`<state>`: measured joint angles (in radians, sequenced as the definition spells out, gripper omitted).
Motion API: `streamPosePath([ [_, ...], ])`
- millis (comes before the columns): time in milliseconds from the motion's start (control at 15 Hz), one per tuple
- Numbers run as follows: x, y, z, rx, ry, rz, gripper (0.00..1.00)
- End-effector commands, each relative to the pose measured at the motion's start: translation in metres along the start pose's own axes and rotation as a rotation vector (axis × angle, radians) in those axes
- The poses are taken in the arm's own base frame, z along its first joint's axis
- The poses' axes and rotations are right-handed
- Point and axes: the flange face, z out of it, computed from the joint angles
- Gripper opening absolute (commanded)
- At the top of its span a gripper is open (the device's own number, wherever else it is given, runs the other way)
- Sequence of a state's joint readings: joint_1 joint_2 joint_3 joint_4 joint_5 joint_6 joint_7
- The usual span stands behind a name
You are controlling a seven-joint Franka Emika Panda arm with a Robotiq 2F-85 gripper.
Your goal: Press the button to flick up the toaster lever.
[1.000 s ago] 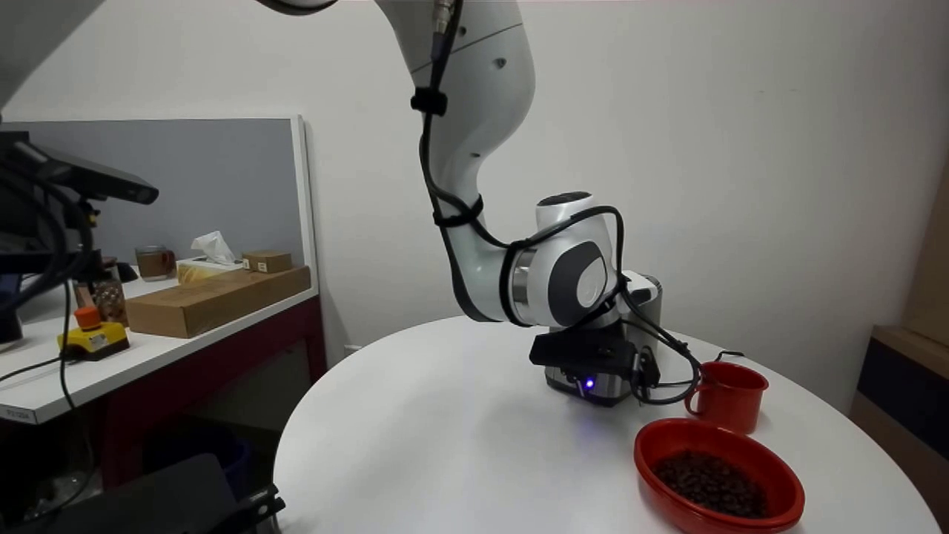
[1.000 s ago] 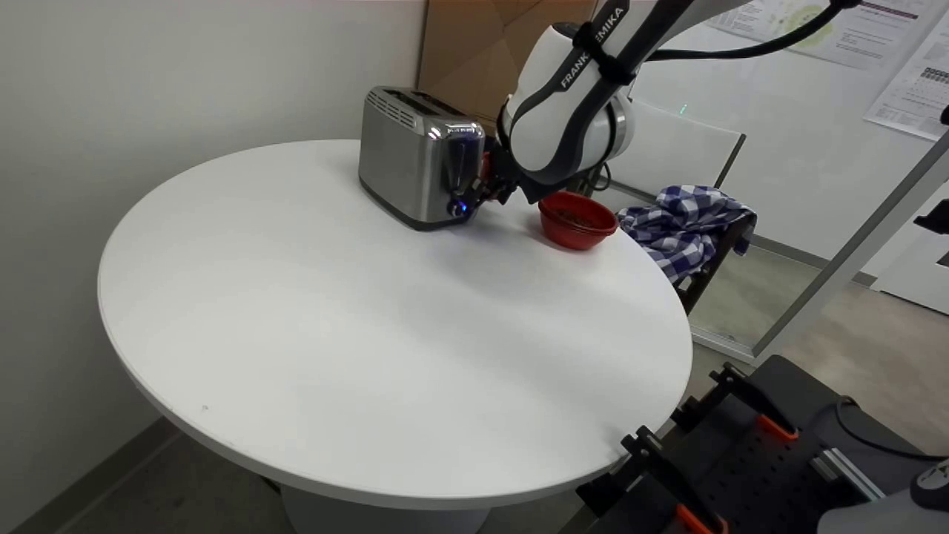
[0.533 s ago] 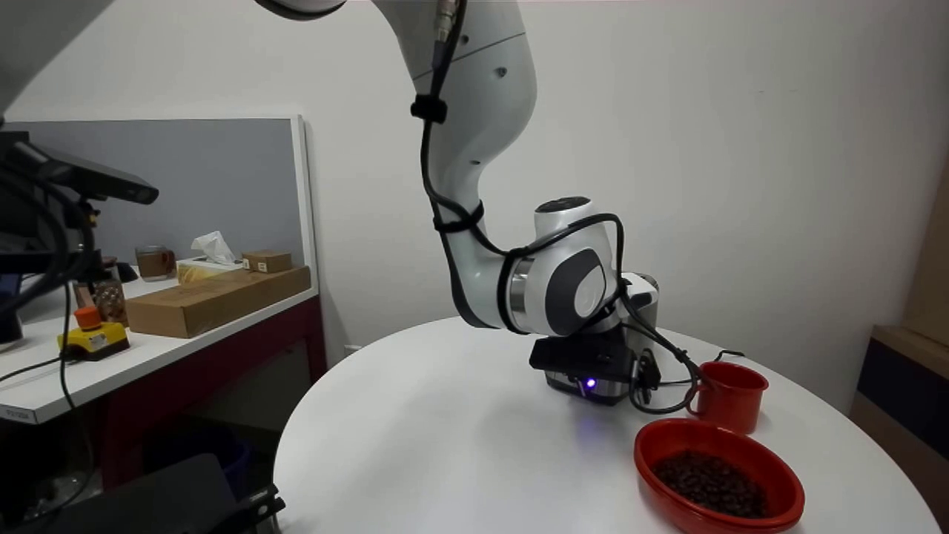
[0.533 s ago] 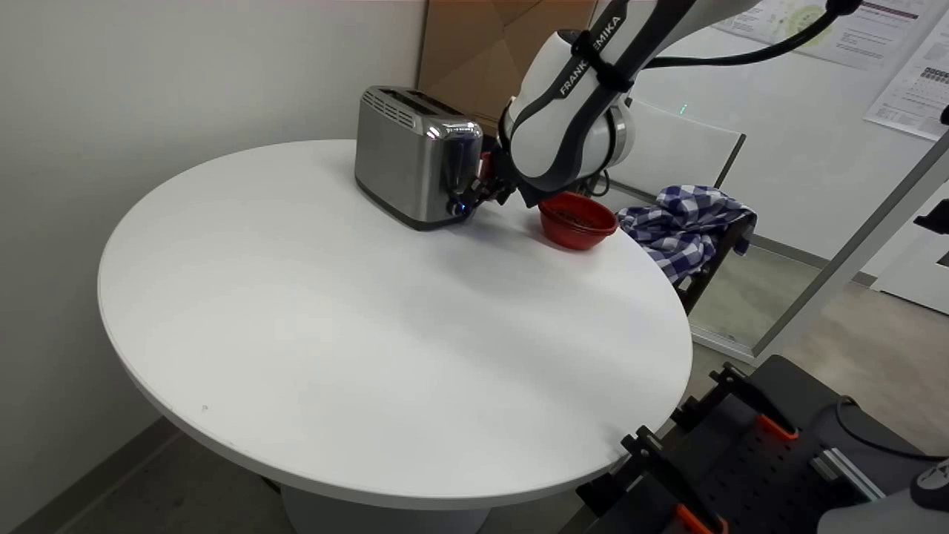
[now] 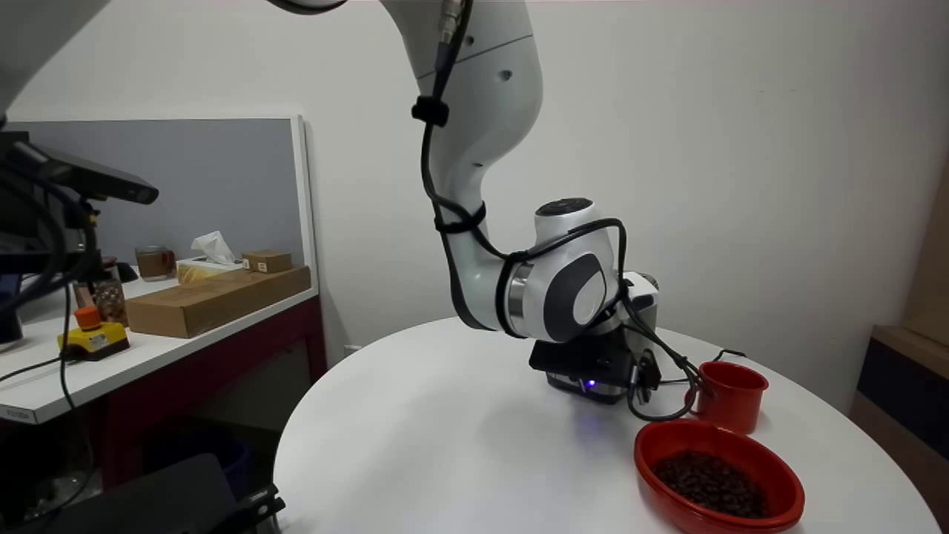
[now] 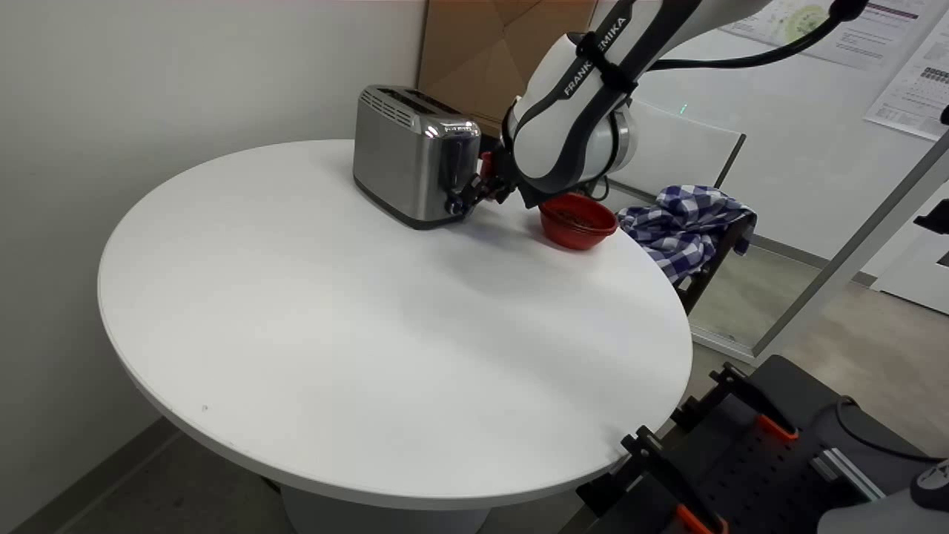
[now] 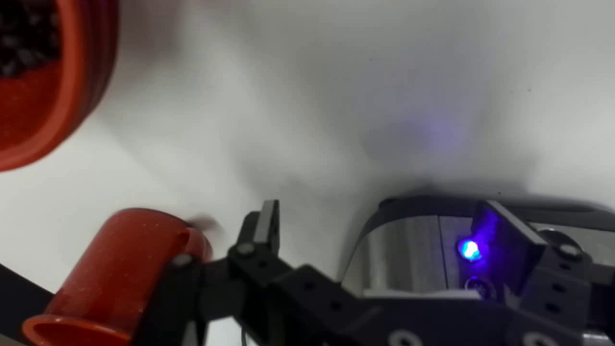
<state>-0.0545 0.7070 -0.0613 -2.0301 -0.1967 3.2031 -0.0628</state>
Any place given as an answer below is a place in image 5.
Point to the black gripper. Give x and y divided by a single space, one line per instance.
578 359

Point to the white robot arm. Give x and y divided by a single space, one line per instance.
492 77

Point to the red bowl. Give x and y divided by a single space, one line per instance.
661 470

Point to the red mug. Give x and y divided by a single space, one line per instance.
731 402

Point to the dark coffee beans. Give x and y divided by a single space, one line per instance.
711 485

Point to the small brown box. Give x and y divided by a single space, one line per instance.
267 261
155 261

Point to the wooden cabinet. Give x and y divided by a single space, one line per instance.
906 394

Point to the flat cardboard box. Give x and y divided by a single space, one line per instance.
210 301

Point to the tissue box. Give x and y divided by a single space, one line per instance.
207 261

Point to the grey partition panel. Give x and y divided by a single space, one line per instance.
218 188

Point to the white desk with red front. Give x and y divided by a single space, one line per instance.
150 350

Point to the black chair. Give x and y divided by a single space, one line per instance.
150 500

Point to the brown printed packet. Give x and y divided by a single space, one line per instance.
105 296

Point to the yellow and red device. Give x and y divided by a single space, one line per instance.
92 341

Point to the black camera on stand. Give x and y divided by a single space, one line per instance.
90 179

